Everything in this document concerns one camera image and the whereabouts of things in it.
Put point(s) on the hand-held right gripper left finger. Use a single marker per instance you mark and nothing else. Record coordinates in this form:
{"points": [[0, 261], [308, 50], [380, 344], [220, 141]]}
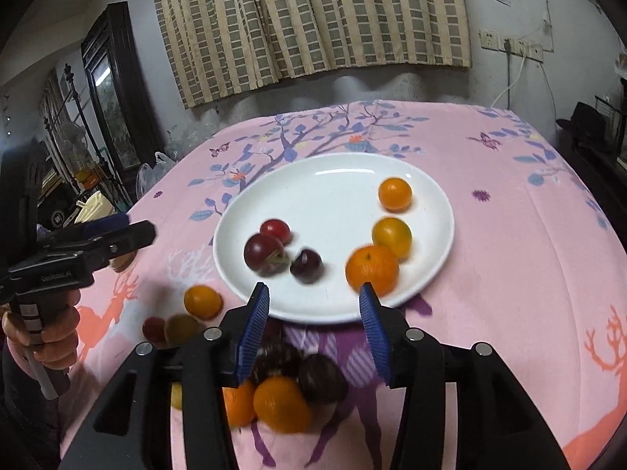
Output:
{"points": [[254, 333]]}

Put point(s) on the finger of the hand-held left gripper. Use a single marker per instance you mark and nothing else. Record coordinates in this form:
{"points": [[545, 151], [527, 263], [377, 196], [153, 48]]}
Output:
{"points": [[105, 223], [122, 239]]}

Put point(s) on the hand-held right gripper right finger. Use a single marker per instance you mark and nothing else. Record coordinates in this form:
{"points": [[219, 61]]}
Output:
{"points": [[374, 333]]}

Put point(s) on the purple plum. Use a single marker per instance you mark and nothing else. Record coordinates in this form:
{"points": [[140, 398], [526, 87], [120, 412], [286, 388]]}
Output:
{"points": [[281, 360], [263, 253]]}

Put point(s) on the orange kumquat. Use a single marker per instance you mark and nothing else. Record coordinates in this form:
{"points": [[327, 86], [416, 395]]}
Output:
{"points": [[395, 194], [202, 302]]}

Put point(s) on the mandarin orange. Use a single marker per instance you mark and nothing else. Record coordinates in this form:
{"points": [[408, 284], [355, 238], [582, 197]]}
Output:
{"points": [[372, 269], [281, 404], [240, 406]]}

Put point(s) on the dark plum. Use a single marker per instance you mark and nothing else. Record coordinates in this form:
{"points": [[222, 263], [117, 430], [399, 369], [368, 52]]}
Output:
{"points": [[321, 379]]}

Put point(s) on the greenish brown tomato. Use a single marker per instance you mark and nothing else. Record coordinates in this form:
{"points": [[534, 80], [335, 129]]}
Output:
{"points": [[181, 329]]}

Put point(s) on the dark red cherry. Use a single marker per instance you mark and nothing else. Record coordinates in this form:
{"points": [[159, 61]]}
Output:
{"points": [[305, 265]]}

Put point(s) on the red cherry tomato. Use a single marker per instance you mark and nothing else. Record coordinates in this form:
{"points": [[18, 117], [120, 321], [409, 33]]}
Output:
{"points": [[153, 329], [277, 229]]}

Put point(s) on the yellow-orange tomato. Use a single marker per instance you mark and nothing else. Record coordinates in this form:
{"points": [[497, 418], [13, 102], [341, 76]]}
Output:
{"points": [[392, 236]]}

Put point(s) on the pale yellow-green fruit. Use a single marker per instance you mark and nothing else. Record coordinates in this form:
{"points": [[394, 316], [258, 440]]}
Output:
{"points": [[176, 396]]}

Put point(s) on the white oval plate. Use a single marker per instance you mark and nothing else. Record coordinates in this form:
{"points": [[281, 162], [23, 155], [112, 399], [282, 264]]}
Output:
{"points": [[333, 205]]}

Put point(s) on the person's left hand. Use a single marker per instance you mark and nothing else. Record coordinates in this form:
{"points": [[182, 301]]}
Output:
{"points": [[56, 335]]}

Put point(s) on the beige lidded cup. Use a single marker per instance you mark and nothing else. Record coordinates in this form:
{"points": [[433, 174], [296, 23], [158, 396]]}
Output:
{"points": [[93, 207]]}

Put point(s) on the white plastic bag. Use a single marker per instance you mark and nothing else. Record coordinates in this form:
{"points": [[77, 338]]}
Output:
{"points": [[152, 169]]}

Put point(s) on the white standing fan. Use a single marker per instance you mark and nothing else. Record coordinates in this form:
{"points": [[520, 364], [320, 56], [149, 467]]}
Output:
{"points": [[76, 139]]}

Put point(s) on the pink deer-print tablecloth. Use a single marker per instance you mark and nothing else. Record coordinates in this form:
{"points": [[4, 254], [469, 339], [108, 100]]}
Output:
{"points": [[490, 254]]}

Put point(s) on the black tripod stand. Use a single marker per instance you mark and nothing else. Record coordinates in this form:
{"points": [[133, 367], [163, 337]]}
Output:
{"points": [[69, 83]]}

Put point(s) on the dark wooden framed cabinet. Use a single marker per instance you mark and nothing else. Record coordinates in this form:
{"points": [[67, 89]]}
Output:
{"points": [[127, 58]]}

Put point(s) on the checked beige curtain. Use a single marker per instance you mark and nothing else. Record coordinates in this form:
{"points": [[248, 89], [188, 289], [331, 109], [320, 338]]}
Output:
{"points": [[294, 19]]}

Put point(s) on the black hat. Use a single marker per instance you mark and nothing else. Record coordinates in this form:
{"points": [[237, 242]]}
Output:
{"points": [[585, 122]]}

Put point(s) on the white wall socket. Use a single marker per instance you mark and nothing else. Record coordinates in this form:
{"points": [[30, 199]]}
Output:
{"points": [[488, 38]]}

